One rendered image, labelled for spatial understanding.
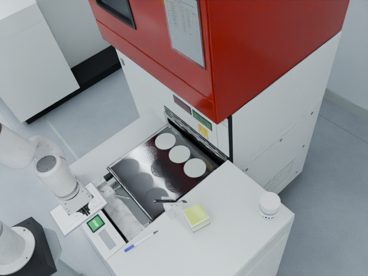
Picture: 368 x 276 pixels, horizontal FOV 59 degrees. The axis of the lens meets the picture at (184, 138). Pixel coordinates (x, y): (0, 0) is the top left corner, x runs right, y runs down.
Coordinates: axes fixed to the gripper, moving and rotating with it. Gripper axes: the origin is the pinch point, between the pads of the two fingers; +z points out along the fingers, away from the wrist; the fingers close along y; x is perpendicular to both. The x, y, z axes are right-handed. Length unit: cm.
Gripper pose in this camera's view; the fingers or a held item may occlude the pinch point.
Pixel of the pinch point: (85, 210)
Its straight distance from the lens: 130.1
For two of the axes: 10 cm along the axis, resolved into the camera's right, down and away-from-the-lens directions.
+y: -7.6, 5.7, -3.2
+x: 6.4, 5.4, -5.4
